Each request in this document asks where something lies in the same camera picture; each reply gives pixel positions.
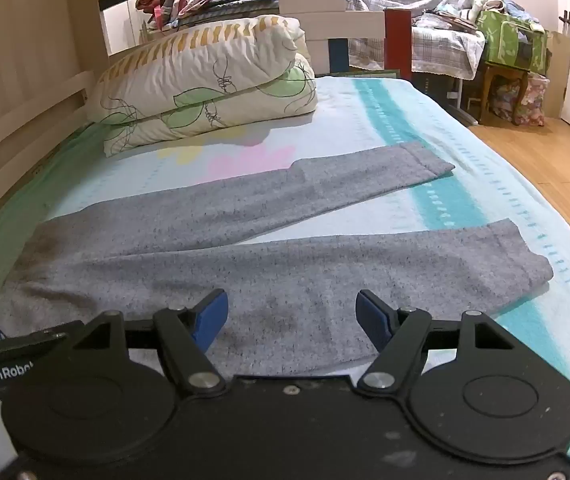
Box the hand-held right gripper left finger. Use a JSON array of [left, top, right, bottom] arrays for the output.
[[68, 288, 229, 394]]

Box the cardboard sheet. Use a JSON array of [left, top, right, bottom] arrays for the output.
[[542, 30, 570, 120]]

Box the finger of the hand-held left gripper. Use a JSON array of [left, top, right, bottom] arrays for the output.
[[0, 324, 85, 362]]

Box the floral fabric bag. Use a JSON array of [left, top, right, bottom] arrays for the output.
[[490, 72, 550, 127]]

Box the blue bed post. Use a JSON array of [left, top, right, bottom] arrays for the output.
[[328, 39, 350, 75]]

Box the light blue printed blanket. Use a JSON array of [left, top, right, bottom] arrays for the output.
[[0, 76, 570, 466]]

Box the folded floral quilt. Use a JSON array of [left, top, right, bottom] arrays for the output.
[[86, 15, 317, 158]]

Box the grey sweater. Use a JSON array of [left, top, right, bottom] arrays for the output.
[[0, 141, 554, 377]]

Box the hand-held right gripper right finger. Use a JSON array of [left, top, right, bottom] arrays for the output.
[[356, 289, 512, 395]]

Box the green floral storage bag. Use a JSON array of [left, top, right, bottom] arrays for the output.
[[480, 9, 550, 77]]

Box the green bed sheet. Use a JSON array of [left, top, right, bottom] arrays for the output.
[[0, 122, 116, 321]]

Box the wooden stool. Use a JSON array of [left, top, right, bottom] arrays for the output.
[[479, 61, 530, 126]]

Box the red bed post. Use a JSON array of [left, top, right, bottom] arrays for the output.
[[384, 8, 412, 81]]

